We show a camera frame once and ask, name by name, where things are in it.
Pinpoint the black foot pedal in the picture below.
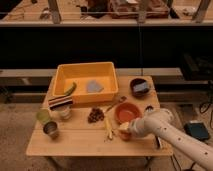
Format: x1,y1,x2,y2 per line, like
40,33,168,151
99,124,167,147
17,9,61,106
184,123,210,141

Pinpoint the grey cloth piece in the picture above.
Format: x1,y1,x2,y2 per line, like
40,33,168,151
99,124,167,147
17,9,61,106
86,80,104,93

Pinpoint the dark purple bowl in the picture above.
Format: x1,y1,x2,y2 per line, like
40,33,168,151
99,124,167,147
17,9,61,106
130,78,150,98

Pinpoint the white handled brush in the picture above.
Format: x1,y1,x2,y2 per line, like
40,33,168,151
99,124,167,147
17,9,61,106
145,105,162,149

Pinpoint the green pickle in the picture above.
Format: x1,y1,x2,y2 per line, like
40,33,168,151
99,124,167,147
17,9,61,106
64,82,77,95

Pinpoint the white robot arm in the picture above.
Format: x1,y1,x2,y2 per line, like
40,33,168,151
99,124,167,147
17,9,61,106
118,108,213,171

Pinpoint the green cup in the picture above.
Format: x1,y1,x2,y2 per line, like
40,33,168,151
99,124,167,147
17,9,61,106
36,108,51,125

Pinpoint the orange bowl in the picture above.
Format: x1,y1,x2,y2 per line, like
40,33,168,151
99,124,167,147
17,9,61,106
114,102,142,124

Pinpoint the blue sponge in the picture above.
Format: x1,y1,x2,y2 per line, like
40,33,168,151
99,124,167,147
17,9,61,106
133,83,149,92

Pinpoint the wooden spoon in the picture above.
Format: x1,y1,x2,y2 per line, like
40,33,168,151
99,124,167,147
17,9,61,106
104,96,127,113

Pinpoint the wooden table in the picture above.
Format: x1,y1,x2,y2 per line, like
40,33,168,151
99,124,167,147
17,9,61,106
25,75,174,158

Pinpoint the yellow plastic bin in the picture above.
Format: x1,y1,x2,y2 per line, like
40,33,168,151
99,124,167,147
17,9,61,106
52,62,118,104

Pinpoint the bunch of dark grapes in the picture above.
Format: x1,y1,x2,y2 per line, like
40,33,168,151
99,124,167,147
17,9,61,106
88,108,104,123

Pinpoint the orange apple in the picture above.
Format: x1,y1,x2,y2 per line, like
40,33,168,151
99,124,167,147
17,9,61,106
118,132,131,141

